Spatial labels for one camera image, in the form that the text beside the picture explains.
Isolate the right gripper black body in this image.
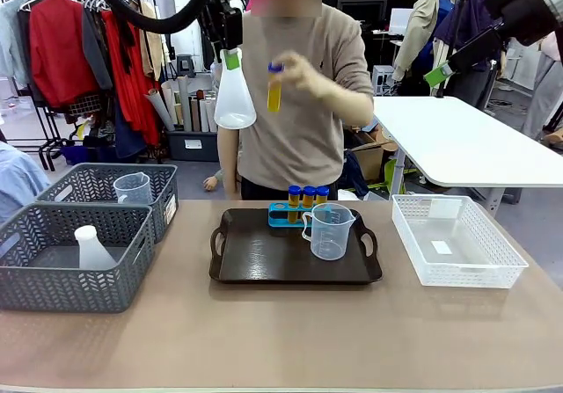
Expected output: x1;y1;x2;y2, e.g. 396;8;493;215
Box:
482;0;563;47

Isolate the white translucent conical flask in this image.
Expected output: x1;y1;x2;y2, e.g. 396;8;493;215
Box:
213;47;258;131
73;224;118;271

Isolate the clear plastic measuring cup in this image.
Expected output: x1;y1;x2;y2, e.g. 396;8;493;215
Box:
113;171;154;205
301;202;357;262

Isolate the person's left forearm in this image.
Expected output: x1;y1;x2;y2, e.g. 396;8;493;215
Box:
323;75;376;128

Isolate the person's left hand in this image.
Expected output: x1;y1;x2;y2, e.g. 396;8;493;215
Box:
279;49;339;100

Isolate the mannequin in navy shirt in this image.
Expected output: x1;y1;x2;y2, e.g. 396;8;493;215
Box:
433;0;508;109

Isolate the grey step stool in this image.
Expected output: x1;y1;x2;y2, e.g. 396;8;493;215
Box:
175;53;195;77

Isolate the mannequin in beige coat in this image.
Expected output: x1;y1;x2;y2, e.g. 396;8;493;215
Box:
392;0;448;100

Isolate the beige hanging coat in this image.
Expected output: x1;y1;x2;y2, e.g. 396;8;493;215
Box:
139;0;167;82

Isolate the person in grey trousers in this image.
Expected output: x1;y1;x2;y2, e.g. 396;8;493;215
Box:
522;31;563;149

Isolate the white side table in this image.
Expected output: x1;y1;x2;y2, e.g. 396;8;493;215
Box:
372;95;563;203

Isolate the white computer tower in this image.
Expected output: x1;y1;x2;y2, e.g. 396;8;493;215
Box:
372;64;396;98

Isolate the red hanging dress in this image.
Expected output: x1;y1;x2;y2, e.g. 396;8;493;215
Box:
101;9;160;147

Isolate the grey bin of rolls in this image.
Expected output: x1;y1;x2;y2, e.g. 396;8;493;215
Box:
165;128;220;163

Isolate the grey hanging jacket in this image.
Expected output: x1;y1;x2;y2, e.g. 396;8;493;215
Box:
81;5;114;91

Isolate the person in beige sweater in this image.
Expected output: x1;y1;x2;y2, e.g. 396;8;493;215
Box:
239;0;376;201

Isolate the brown cardboard box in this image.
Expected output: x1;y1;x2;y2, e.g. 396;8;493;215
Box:
350;136;398;184

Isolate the red hanging jacket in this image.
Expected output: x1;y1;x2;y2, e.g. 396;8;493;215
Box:
28;0;100;109

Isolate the blue test tube rack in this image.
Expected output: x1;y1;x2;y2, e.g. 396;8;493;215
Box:
267;201;336;229

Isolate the black clothes rack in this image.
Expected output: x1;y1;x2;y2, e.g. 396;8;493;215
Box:
0;0;159;172

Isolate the white plastic perforated basket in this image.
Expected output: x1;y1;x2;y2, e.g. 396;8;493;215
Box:
391;193;530;290

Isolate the light blue hanging garment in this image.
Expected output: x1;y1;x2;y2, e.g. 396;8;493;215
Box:
0;0;31;87

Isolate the grey basket with label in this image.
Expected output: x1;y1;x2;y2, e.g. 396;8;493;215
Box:
36;163;179;244

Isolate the dark brown serving tray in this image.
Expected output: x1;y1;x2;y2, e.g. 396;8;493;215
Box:
208;207;384;286

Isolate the light blue cloth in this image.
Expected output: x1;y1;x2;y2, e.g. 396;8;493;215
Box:
0;141;52;226

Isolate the grey plastic weave basket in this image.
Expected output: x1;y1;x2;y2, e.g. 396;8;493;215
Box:
0;202;154;314

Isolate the black corrugated cable hose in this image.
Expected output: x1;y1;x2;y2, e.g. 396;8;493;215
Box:
72;0;223;35

